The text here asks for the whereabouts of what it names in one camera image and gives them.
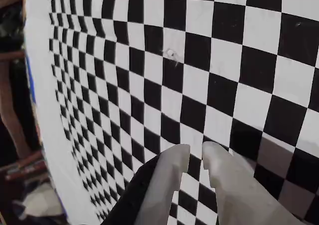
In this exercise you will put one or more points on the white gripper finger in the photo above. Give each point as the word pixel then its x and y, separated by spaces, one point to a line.
pixel 162 182
pixel 236 192

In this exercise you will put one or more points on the black white checkered mat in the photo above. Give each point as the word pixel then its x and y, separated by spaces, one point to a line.
pixel 124 85

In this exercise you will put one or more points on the blue tape strip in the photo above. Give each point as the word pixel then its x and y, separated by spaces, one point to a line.
pixel 31 77

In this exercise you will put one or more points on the wooden bookshelf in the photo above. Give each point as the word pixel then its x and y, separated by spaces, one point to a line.
pixel 10 110

